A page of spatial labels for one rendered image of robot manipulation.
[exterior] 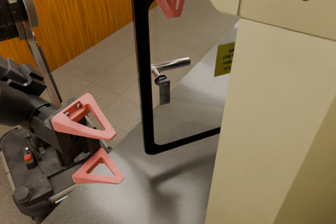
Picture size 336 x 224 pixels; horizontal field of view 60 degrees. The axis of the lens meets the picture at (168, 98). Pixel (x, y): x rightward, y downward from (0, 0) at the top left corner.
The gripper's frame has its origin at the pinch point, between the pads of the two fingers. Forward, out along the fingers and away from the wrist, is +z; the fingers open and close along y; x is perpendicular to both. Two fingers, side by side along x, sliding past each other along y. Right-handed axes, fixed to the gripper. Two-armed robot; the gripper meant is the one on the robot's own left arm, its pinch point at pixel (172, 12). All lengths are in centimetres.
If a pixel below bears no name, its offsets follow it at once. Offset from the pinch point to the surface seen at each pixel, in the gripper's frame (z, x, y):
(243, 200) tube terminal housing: 30.6, -0.6, -21.0
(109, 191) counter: 36.8, 20.5, 3.8
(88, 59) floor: 31, 20, 233
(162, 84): 12.4, 5.9, -5.9
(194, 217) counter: 42.5, 4.2, -6.8
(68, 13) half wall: -13, 27, 224
